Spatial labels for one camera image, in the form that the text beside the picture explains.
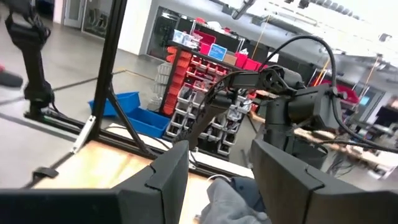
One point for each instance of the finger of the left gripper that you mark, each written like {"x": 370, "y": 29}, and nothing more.
{"x": 199, "y": 124}
{"x": 208, "y": 130}

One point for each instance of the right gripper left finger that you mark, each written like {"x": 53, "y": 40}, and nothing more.
{"x": 155, "y": 199}

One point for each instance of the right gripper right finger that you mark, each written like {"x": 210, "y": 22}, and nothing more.
{"x": 295, "y": 199}

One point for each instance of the grey baseball cap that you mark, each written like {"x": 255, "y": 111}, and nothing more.
{"x": 227, "y": 205}

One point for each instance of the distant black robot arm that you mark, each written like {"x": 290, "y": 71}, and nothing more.
{"x": 32, "y": 62}

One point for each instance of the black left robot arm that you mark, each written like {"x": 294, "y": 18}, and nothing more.
{"x": 280, "y": 81}

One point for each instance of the storage rack with small bins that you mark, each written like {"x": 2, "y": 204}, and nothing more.
{"x": 186, "y": 81}

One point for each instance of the blue plastic bin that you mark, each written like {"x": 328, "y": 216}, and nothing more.
{"x": 149, "y": 123}
{"x": 127, "y": 101}

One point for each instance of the blue labelled box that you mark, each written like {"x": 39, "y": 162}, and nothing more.
{"x": 217, "y": 52}

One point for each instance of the black table clamp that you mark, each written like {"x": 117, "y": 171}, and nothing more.
{"x": 45, "y": 173}

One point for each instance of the white metal bracket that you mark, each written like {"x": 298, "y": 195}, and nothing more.
{"x": 82, "y": 135}

